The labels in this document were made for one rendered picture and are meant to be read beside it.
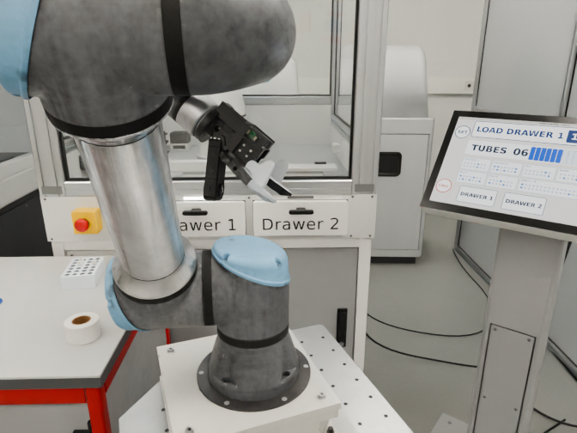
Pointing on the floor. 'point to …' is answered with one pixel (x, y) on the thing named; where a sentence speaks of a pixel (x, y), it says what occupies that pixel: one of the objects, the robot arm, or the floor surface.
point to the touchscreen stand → (513, 334)
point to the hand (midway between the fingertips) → (282, 202)
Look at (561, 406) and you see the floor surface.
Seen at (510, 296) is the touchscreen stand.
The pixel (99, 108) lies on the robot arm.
